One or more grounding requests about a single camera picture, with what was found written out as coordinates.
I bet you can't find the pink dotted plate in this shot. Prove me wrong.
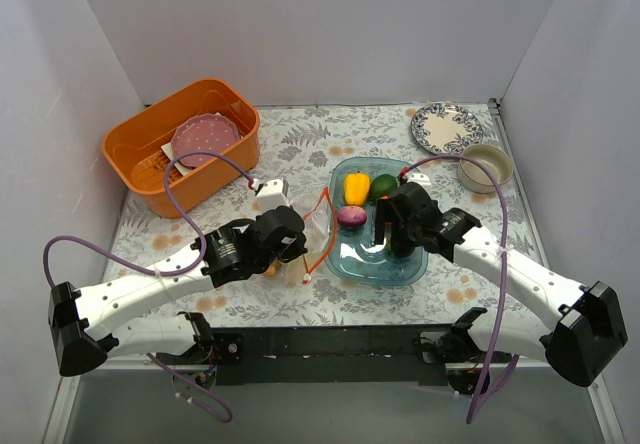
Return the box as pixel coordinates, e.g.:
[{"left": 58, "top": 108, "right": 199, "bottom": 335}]
[{"left": 171, "top": 113, "right": 242, "bottom": 157}]

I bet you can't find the clear zip top bag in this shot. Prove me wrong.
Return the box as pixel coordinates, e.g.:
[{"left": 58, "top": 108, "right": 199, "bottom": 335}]
[{"left": 267, "top": 187, "right": 337, "bottom": 286}]

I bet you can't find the blue floral plate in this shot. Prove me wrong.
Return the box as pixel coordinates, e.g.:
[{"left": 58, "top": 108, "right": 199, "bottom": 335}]
[{"left": 410, "top": 102, "right": 484, "bottom": 154}]

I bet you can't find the orange plastic bin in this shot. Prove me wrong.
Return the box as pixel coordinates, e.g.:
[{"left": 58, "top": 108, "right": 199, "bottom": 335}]
[{"left": 102, "top": 79, "right": 260, "bottom": 218}]

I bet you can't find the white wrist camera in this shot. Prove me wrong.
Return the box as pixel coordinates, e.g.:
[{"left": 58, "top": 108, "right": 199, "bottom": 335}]
[
  {"left": 255, "top": 178, "right": 290, "bottom": 213},
  {"left": 398, "top": 169, "right": 431, "bottom": 189}
]

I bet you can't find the white card in bin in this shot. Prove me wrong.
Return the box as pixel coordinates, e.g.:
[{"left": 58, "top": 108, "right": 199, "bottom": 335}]
[{"left": 161, "top": 143, "right": 190, "bottom": 176}]

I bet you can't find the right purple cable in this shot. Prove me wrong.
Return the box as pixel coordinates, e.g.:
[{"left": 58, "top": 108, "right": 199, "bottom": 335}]
[{"left": 402, "top": 154, "right": 520, "bottom": 424}]

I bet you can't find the floral table mat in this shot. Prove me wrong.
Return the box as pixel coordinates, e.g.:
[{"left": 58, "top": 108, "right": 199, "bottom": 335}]
[{"left": 94, "top": 102, "right": 554, "bottom": 326}]

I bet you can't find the teal glass tray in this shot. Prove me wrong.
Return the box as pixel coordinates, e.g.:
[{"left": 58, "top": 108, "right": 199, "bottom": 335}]
[{"left": 326, "top": 157, "right": 428, "bottom": 286}]

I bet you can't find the yellow bell pepper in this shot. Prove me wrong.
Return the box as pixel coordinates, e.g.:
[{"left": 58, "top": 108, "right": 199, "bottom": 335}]
[{"left": 343, "top": 172, "right": 371, "bottom": 207}]

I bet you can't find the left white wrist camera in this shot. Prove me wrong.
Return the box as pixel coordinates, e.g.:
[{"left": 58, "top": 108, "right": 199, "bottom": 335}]
[{"left": 255, "top": 178, "right": 290, "bottom": 213}]

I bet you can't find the beige ceramic bowl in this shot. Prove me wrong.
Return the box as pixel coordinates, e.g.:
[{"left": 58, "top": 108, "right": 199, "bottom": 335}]
[{"left": 457, "top": 144, "right": 514, "bottom": 194}]

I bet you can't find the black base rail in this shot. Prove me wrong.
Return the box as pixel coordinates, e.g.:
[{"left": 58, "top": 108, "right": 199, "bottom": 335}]
[{"left": 154, "top": 321, "right": 521, "bottom": 385}]

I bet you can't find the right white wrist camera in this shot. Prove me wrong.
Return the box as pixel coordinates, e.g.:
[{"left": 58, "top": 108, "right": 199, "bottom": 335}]
[{"left": 398, "top": 169, "right": 431, "bottom": 189}]

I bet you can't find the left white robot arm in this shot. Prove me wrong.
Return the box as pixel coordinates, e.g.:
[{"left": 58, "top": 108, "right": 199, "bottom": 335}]
[{"left": 48, "top": 206, "right": 307, "bottom": 377}]

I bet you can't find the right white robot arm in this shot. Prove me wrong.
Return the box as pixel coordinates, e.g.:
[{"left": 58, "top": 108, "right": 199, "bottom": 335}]
[{"left": 374, "top": 182, "right": 628, "bottom": 387}]

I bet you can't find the purple onion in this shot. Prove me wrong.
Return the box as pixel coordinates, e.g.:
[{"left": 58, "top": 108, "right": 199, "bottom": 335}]
[{"left": 336, "top": 205, "right": 368, "bottom": 229}]

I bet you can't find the orange ginger root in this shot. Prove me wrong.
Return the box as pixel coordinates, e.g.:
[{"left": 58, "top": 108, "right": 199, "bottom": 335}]
[{"left": 264, "top": 261, "right": 281, "bottom": 277}]

